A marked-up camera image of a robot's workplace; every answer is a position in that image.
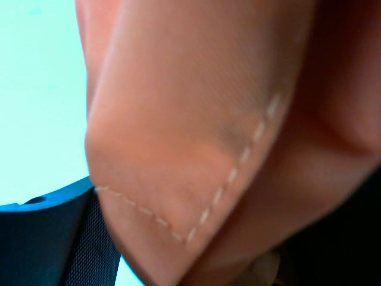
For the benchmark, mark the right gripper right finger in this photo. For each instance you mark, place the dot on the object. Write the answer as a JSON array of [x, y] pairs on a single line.
[[342, 248]]

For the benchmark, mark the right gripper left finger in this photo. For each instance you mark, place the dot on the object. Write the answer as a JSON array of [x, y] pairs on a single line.
[[59, 238]]

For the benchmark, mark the orange shorts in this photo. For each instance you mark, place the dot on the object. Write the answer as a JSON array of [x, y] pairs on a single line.
[[218, 129]]

